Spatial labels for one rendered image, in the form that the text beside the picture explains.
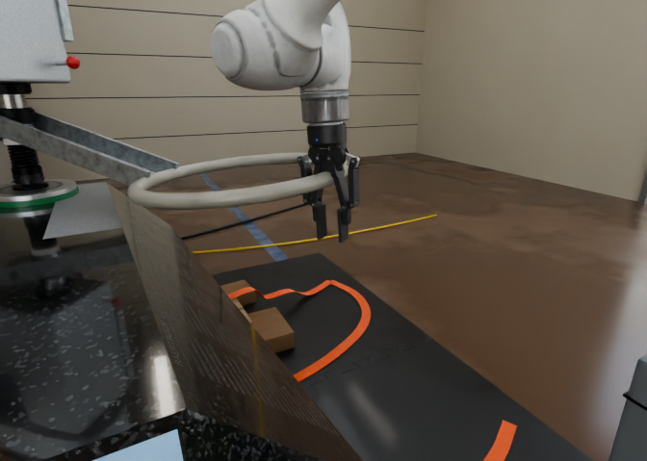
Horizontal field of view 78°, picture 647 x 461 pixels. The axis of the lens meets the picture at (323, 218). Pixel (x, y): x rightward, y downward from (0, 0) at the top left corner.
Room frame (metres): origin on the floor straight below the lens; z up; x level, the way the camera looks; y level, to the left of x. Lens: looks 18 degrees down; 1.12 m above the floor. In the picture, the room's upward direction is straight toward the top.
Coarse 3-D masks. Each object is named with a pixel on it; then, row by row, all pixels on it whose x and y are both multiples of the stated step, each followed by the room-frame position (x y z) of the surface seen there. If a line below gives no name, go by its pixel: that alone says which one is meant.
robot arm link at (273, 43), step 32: (256, 0) 0.62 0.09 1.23; (288, 0) 0.59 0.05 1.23; (320, 0) 0.58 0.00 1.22; (224, 32) 0.57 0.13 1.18; (256, 32) 0.57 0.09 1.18; (288, 32) 0.58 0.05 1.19; (320, 32) 0.62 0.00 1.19; (224, 64) 0.58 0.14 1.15; (256, 64) 0.57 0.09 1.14; (288, 64) 0.60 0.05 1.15
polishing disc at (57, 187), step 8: (8, 184) 1.11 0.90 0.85; (16, 184) 1.11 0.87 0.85; (56, 184) 1.11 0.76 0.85; (64, 184) 1.11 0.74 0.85; (72, 184) 1.11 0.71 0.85; (0, 192) 1.01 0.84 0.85; (8, 192) 1.01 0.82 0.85; (16, 192) 1.01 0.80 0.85; (24, 192) 1.01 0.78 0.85; (32, 192) 1.01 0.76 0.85; (40, 192) 1.01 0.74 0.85; (48, 192) 1.01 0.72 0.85; (56, 192) 1.03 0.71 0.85; (64, 192) 1.05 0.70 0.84; (0, 200) 0.96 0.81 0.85; (8, 200) 0.97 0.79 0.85; (16, 200) 0.97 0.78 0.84; (24, 200) 0.98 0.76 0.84
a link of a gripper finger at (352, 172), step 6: (354, 162) 0.73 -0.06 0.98; (360, 162) 0.75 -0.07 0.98; (354, 168) 0.74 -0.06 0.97; (348, 174) 0.74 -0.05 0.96; (354, 174) 0.74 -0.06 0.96; (354, 180) 0.74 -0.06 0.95; (354, 186) 0.74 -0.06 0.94; (354, 192) 0.74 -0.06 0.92; (354, 198) 0.74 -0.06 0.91; (354, 204) 0.74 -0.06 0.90
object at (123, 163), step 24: (0, 120) 1.00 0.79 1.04; (48, 120) 1.10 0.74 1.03; (24, 144) 0.99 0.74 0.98; (48, 144) 0.97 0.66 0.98; (72, 144) 0.95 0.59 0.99; (96, 144) 1.06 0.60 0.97; (120, 144) 1.04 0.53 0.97; (96, 168) 0.93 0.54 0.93; (120, 168) 0.91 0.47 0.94; (144, 168) 1.03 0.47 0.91; (168, 168) 1.01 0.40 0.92
